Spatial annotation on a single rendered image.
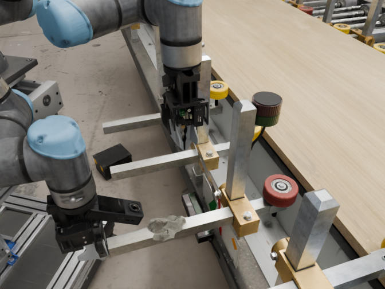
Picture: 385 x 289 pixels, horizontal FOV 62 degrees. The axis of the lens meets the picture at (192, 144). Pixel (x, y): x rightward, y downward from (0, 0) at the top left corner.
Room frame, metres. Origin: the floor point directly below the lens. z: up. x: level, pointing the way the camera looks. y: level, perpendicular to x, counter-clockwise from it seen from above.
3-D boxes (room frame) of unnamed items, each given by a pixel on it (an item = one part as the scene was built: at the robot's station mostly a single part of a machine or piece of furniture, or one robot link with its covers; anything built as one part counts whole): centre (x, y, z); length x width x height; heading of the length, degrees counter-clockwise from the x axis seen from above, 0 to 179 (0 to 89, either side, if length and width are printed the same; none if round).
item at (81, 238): (0.39, 0.22, 0.97); 0.09 x 0.08 x 0.12; 108
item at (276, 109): (0.55, -0.15, 1.12); 0.06 x 0.06 x 0.02
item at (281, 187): (0.53, -0.21, 0.85); 0.08 x 0.08 x 0.11
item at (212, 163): (0.75, -0.03, 0.83); 0.14 x 0.06 x 0.05; 18
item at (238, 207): (0.51, -0.11, 0.85); 0.14 x 0.06 x 0.05; 18
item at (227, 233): (0.56, -0.07, 0.75); 0.26 x 0.01 x 0.10; 18
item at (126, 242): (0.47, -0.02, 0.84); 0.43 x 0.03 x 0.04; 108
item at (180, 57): (0.56, 0.02, 1.23); 0.08 x 0.08 x 0.05
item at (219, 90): (1.01, -0.09, 0.85); 0.08 x 0.08 x 0.11
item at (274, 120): (0.55, -0.15, 1.10); 0.06 x 0.06 x 0.02
